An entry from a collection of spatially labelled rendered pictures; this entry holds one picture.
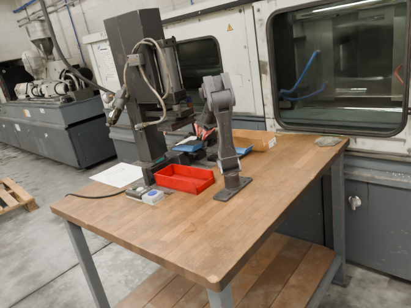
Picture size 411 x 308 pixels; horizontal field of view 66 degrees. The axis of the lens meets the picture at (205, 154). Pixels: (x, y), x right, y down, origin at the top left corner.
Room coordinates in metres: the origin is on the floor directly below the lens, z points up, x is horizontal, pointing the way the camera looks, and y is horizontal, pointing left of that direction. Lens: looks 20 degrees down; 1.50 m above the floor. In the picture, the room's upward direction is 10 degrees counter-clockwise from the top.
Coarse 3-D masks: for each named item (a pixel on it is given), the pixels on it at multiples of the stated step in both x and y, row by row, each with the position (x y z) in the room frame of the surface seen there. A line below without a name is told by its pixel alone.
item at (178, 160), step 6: (204, 144) 1.57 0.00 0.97; (198, 150) 1.53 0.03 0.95; (168, 156) 1.47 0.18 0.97; (174, 156) 1.44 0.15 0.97; (180, 156) 1.43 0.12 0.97; (186, 156) 1.46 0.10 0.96; (198, 156) 1.52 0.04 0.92; (204, 156) 1.55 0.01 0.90; (174, 162) 1.45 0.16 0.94; (180, 162) 1.43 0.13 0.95; (186, 162) 1.45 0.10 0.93
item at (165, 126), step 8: (176, 104) 1.51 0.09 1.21; (152, 112) 1.60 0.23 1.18; (160, 112) 1.55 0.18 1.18; (168, 112) 1.51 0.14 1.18; (176, 112) 1.48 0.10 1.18; (184, 112) 1.48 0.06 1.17; (168, 120) 1.51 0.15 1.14; (176, 120) 1.48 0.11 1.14; (184, 120) 1.49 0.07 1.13; (192, 120) 1.53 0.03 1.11; (160, 128) 1.47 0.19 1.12; (168, 128) 1.44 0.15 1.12; (176, 128) 1.44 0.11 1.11
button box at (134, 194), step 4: (128, 188) 1.28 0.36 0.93; (144, 188) 1.24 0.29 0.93; (148, 188) 1.23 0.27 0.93; (116, 192) 1.29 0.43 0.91; (120, 192) 1.29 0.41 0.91; (128, 192) 1.23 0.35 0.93; (132, 192) 1.22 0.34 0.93; (136, 192) 1.21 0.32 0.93; (140, 192) 1.20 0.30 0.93; (144, 192) 1.20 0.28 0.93; (80, 196) 1.33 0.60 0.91; (84, 196) 1.32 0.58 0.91; (88, 196) 1.31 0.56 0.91; (96, 196) 1.29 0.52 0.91; (100, 196) 1.29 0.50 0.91; (104, 196) 1.28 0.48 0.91; (108, 196) 1.28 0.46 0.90; (128, 196) 1.24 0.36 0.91; (132, 196) 1.22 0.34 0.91; (136, 196) 1.19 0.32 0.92; (140, 196) 1.18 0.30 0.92; (140, 200) 1.18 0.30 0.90
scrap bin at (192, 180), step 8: (168, 168) 1.37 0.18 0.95; (176, 168) 1.38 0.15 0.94; (184, 168) 1.34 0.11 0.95; (192, 168) 1.31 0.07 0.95; (200, 168) 1.28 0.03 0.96; (160, 176) 1.28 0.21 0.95; (168, 176) 1.37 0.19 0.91; (176, 176) 1.36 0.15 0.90; (184, 176) 1.35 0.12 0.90; (192, 176) 1.31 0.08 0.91; (200, 176) 1.28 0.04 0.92; (208, 176) 1.25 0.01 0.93; (160, 184) 1.29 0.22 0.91; (168, 184) 1.25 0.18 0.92; (176, 184) 1.22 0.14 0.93; (184, 184) 1.18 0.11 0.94; (192, 184) 1.15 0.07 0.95; (200, 184) 1.23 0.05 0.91; (208, 184) 1.20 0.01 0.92; (192, 192) 1.16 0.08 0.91; (200, 192) 1.16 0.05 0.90
